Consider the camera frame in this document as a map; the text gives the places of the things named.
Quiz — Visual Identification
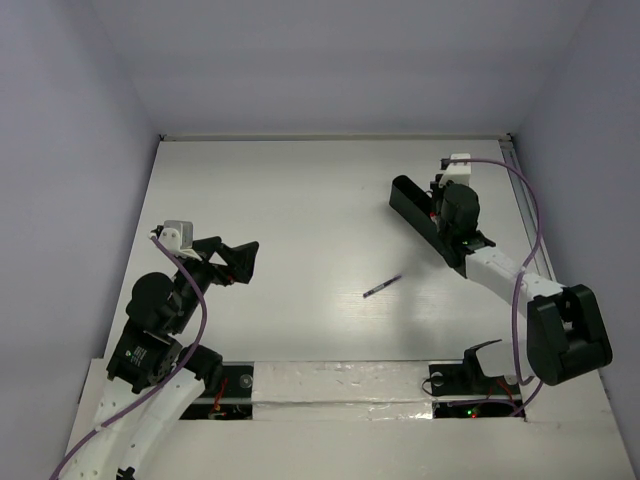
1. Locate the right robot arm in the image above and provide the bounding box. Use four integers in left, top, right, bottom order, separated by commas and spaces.
431, 179, 613, 386

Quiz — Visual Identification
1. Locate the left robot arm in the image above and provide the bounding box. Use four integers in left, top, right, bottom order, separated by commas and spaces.
51, 221, 259, 479

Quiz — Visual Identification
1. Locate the black oblong container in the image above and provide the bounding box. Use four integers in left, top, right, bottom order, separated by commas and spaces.
389, 175, 460, 268

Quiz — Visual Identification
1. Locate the blue pen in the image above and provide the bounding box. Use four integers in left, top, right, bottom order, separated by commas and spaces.
362, 274, 403, 299

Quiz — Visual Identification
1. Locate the silver foil covered beam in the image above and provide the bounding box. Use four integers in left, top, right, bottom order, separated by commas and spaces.
251, 361, 433, 421

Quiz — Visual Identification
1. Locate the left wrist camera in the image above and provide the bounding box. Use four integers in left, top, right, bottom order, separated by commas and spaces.
150, 220, 194, 256

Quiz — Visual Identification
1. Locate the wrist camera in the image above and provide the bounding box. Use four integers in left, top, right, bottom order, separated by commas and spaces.
438, 153, 472, 188
150, 220, 194, 256

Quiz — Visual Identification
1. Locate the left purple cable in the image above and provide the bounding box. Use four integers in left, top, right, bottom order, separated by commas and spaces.
47, 233, 209, 480

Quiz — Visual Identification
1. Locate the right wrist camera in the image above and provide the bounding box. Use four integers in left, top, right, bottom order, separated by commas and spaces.
438, 153, 472, 188

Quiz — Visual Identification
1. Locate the aluminium rail right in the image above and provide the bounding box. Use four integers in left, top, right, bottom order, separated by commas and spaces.
500, 139, 579, 355

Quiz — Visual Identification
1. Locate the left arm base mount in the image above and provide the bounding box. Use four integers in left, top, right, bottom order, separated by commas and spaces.
181, 363, 254, 421

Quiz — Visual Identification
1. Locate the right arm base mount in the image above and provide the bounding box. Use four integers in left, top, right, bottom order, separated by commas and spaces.
421, 340, 520, 400

